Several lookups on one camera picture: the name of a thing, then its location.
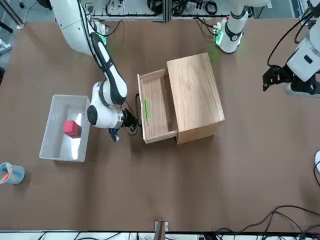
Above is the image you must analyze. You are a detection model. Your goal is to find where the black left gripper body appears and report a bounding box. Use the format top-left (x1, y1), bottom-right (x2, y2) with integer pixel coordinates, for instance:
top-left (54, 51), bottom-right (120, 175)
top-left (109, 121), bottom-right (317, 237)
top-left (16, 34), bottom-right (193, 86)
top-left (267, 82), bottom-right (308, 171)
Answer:
top-left (291, 74), bottom-right (319, 95)

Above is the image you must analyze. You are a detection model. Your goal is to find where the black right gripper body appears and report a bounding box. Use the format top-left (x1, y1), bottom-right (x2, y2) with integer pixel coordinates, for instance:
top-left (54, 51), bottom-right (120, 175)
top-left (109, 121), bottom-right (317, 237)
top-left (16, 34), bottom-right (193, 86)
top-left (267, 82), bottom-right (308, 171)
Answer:
top-left (121, 109), bottom-right (133, 129)

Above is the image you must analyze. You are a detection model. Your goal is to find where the green stick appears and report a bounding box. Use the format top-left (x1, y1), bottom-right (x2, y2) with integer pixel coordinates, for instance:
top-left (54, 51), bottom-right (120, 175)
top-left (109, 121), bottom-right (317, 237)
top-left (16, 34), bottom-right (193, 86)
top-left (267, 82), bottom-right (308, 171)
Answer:
top-left (144, 98), bottom-right (151, 126)

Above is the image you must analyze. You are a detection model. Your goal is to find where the red bag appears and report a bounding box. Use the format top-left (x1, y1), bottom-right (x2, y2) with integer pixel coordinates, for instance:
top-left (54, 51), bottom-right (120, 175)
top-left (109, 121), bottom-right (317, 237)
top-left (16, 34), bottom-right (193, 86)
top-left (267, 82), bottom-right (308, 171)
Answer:
top-left (62, 119), bottom-right (83, 139)

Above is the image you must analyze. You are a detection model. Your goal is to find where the wooden drawer cabinet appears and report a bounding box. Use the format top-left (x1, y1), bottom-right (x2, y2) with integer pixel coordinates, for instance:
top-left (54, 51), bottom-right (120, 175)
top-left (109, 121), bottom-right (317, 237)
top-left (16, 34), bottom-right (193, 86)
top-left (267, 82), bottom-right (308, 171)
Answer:
top-left (166, 51), bottom-right (226, 145)

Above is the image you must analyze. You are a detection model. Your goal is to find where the clear plastic box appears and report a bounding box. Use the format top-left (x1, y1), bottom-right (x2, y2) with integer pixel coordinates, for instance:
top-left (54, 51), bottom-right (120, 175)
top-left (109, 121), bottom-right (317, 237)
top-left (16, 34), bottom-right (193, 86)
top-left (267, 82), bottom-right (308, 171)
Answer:
top-left (39, 94), bottom-right (95, 163)

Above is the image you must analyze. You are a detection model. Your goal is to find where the white desk lamp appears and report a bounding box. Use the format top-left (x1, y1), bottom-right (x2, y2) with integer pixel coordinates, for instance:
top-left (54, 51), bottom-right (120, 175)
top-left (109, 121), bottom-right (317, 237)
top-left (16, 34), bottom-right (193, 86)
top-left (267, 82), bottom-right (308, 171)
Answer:
top-left (314, 149), bottom-right (320, 175)

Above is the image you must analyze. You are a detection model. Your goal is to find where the translucent blue pen cup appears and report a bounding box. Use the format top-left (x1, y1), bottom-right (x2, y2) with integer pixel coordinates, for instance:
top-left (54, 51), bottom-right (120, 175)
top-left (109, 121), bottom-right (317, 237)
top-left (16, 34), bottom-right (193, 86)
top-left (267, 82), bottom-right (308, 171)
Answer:
top-left (0, 162), bottom-right (26, 185)

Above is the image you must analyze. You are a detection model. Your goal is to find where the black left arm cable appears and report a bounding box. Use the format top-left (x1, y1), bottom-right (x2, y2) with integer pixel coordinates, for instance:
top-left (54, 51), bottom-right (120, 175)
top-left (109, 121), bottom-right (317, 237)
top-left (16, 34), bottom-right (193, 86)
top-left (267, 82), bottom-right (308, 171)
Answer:
top-left (266, 0), bottom-right (316, 66)

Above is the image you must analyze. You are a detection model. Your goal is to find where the black coiled cable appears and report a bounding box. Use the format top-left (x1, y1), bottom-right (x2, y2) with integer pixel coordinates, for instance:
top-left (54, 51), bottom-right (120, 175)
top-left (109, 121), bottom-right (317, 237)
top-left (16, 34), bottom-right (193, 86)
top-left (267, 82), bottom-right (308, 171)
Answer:
top-left (204, 0), bottom-right (218, 14)
top-left (146, 0), bottom-right (163, 12)

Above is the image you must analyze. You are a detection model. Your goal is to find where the black lamp cable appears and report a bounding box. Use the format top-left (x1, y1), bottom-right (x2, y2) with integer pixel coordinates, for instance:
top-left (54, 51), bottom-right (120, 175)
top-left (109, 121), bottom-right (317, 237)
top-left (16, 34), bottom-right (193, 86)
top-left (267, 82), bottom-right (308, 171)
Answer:
top-left (313, 163), bottom-right (320, 187)

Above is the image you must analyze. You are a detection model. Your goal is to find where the aluminium frame rail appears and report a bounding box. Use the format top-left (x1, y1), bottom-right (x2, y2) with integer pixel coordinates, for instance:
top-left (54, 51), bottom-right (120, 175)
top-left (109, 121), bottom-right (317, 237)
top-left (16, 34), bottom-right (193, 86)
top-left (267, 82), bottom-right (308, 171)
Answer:
top-left (92, 12), bottom-right (166, 22)
top-left (171, 10), bottom-right (233, 20)

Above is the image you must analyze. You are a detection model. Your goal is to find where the aluminium frame post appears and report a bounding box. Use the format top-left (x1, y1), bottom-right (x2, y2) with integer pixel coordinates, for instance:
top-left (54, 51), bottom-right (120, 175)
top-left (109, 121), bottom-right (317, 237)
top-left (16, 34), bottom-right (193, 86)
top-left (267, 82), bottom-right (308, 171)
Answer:
top-left (154, 220), bottom-right (169, 240)

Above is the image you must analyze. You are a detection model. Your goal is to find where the aluminium frame upright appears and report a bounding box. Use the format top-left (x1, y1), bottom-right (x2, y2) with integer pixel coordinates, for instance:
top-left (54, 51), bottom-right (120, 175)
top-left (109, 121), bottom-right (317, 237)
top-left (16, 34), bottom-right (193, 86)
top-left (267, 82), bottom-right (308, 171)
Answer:
top-left (163, 0), bottom-right (173, 24)

